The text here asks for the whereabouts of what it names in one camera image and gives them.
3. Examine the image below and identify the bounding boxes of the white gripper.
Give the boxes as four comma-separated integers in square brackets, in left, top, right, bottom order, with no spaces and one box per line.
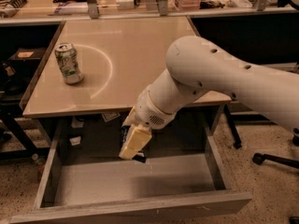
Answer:
[119,86,176,160]

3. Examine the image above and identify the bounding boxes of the blue rxbar wrapper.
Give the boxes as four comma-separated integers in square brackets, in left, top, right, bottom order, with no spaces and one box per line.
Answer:
[121,125,146,163]

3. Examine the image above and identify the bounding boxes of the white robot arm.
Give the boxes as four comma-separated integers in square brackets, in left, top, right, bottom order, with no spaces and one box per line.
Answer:
[119,36,299,160]

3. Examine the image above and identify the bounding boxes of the open grey wooden drawer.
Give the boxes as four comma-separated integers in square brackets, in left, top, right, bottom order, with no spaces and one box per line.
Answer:
[11,114,251,224]

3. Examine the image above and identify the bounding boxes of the green white soda can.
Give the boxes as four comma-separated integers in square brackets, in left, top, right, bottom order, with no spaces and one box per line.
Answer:
[54,43,84,85]

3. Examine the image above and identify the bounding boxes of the black office chair base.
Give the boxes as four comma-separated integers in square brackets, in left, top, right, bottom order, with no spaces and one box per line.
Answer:
[252,153,299,169]

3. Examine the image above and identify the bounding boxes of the dark box with label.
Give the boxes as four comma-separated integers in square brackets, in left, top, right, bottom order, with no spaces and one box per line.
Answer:
[8,48,46,65]

